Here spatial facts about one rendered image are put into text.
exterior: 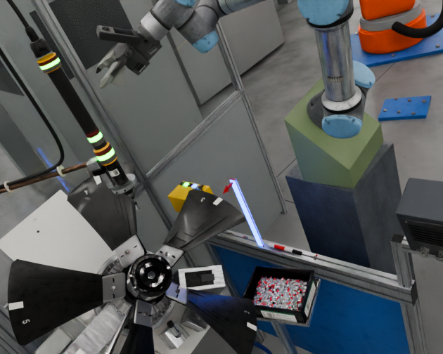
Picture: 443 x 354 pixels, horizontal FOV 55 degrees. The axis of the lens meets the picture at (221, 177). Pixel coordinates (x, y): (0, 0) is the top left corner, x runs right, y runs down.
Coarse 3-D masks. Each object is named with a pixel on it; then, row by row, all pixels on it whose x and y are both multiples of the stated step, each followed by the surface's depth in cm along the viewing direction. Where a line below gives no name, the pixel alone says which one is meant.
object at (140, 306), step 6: (138, 300) 116; (138, 306) 115; (144, 306) 118; (150, 306) 121; (150, 312) 121; (138, 318) 114; (144, 318) 117; (150, 318) 121; (144, 324) 117; (150, 324) 120
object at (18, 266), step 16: (16, 272) 106; (32, 272) 107; (48, 272) 108; (64, 272) 110; (80, 272) 111; (16, 288) 106; (32, 288) 107; (48, 288) 109; (64, 288) 110; (80, 288) 112; (96, 288) 115; (32, 304) 108; (48, 304) 110; (64, 304) 112; (80, 304) 114; (96, 304) 117; (16, 320) 107; (32, 320) 109; (48, 320) 111; (64, 320) 114; (16, 336) 108; (32, 336) 110
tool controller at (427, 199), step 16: (416, 192) 102; (432, 192) 100; (400, 208) 102; (416, 208) 100; (432, 208) 98; (400, 224) 105; (416, 224) 101; (432, 224) 97; (416, 240) 107; (432, 240) 103
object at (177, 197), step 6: (180, 186) 176; (186, 186) 174; (204, 186) 170; (174, 192) 174; (180, 192) 172; (186, 192) 170; (210, 192) 169; (174, 198) 171; (180, 198) 169; (174, 204) 175; (180, 204) 172; (180, 210) 175
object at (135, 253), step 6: (132, 240) 123; (138, 240) 122; (120, 246) 124; (126, 246) 123; (132, 246) 123; (138, 246) 122; (120, 252) 124; (132, 252) 122; (138, 252) 122; (120, 258) 124; (126, 258) 123; (132, 258) 122; (126, 264) 123
